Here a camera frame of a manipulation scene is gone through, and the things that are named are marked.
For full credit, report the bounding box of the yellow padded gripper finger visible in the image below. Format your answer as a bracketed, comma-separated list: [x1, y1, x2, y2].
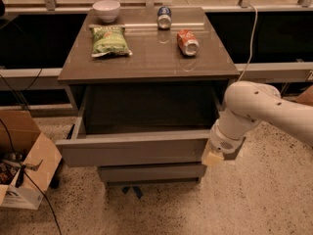
[201, 141, 224, 166]

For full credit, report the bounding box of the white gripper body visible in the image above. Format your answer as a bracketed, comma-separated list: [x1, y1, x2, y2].
[209, 120, 246, 161]

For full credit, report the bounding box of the grey top drawer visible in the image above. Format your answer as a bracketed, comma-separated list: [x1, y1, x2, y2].
[57, 84, 218, 166]

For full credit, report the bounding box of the grey drawer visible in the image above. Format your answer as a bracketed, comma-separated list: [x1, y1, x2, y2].
[57, 84, 218, 166]
[98, 163, 206, 184]

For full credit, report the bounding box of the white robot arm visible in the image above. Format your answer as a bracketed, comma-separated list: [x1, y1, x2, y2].
[201, 81, 313, 166]

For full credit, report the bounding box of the grey lower drawer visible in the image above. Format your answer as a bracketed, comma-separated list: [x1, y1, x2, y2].
[98, 163, 206, 184]

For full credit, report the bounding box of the grey drawer cabinet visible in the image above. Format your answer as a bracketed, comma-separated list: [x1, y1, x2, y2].
[58, 6, 241, 134]

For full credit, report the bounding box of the orange soda can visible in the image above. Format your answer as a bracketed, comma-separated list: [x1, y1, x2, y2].
[177, 29, 199, 57]

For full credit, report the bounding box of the blue soda can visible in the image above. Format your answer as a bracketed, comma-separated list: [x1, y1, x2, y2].
[157, 6, 172, 29]

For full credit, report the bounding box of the green chip bag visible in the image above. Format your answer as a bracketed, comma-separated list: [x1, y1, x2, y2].
[89, 24, 132, 58]

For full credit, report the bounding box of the white ceramic bowl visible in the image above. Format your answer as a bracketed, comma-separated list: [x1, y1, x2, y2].
[92, 0, 120, 23]

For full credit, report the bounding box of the cardboard box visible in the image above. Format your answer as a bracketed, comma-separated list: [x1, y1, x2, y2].
[0, 111, 62, 210]

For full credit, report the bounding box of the white cable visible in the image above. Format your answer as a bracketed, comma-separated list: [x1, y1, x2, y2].
[237, 4, 259, 82]

